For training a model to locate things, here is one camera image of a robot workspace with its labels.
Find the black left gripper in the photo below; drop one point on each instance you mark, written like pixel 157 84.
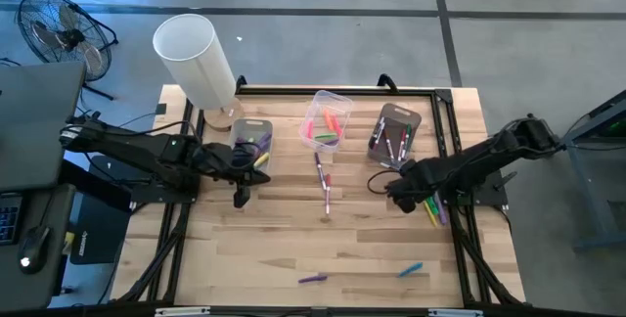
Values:
pixel 217 163

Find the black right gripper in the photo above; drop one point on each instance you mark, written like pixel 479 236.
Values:
pixel 418 177

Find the large yellow highlighter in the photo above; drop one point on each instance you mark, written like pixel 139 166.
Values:
pixel 261 160

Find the dark green highlighter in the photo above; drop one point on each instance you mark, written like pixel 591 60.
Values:
pixel 432 205

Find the slim yellow highlighter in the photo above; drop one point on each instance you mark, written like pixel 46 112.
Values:
pixel 430 216

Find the slim purple highlighter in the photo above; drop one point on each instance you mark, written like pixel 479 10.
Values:
pixel 441 212

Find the light grey plastic bin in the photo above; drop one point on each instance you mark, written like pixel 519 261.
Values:
pixel 244 130

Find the brown cap thin marker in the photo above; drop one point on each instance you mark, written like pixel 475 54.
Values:
pixel 389 146

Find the red cap thin marker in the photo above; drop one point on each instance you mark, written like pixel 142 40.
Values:
pixel 402 142

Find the black cap thin marker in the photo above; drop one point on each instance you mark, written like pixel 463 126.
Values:
pixel 376 133

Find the blue highlighter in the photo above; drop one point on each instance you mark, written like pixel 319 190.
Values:
pixel 410 269

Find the blue cap thin marker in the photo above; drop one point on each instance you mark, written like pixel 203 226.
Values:
pixel 382 128

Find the pink cap thin marker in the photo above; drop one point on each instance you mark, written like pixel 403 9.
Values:
pixel 327 194

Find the small pink highlighter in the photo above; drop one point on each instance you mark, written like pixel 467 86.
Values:
pixel 309 130

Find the small blue-purple highlighter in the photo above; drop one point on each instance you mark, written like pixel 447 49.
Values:
pixel 331 142

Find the small green highlighter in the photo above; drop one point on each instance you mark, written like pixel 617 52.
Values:
pixel 325 136

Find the red-pink highlighter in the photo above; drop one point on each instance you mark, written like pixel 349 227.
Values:
pixel 336 125

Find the orange highlighter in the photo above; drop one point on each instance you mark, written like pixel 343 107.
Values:
pixel 328 120

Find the clear plastic bin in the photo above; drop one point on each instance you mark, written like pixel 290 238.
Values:
pixel 337 104

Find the small purple highlighter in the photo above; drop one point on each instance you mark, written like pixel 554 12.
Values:
pixel 313 279

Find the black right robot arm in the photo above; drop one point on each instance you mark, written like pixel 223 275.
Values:
pixel 489 153

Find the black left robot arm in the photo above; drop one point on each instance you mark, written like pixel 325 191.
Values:
pixel 137 148

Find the dark grey plastic bin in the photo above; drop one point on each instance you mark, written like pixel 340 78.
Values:
pixel 396 114

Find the small black square tag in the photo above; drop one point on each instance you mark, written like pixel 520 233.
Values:
pixel 161 108

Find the white shade table lamp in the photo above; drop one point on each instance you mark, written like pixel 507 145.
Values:
pixel 193 62

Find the black computer box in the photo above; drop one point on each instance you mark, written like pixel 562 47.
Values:
pixel 98 234

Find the dark side desk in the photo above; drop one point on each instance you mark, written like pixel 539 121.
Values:
pixel 54 209

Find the blue-grey metal cart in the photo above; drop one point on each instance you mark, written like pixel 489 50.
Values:
pixel 601 180

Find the grey computer monitor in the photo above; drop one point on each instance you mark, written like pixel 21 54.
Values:
pixel 34 126

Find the black computer mouse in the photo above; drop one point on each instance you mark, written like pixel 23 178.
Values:
pixel 34 246

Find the black floor fan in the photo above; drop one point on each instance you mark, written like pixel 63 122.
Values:
pixel 71 38

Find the backlit black keyboard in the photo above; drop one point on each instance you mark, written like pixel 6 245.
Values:
pixel 10 219

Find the white frame bracket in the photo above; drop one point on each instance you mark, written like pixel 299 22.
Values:
pixel 455 313
pixel 181 312

